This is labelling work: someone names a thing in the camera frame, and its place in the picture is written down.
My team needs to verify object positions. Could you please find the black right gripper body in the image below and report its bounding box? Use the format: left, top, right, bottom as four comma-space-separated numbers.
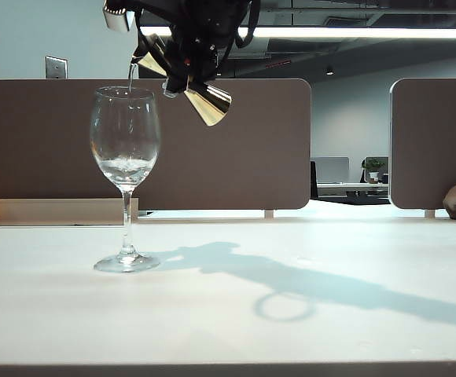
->
139, 0, 252, 49

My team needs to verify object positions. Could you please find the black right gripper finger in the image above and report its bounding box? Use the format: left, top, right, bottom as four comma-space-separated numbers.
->
188, 38, 220, 82
162, 42, 193, 98

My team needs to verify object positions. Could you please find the gold double jigger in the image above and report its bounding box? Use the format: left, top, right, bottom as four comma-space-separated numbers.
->
131, 33, 234, 127

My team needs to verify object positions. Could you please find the clear wine glass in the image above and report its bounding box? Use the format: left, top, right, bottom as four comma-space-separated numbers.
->
90, 86, 161, 274

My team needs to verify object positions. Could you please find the wide brown desk partition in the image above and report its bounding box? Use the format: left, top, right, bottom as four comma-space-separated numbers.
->
0, 79, 312, 211

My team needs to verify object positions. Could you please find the grey office partition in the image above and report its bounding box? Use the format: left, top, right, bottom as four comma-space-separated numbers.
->
311, 157, 350, 185

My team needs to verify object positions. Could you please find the white office desk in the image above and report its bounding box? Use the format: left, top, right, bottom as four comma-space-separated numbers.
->
316, 182, 390, 199

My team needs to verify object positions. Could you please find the green potted plant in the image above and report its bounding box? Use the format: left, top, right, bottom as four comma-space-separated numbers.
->
361, 157, 386, 185

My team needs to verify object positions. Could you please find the black camera cable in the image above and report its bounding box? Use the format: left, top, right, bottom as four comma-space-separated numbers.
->
234, 0, 262, 49

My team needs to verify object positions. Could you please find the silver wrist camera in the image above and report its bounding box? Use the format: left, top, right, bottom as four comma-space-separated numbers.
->
102, 0, 135, 32

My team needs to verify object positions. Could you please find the metal wall switch plate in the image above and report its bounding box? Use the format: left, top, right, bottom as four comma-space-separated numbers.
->
45, 56, 68, 80

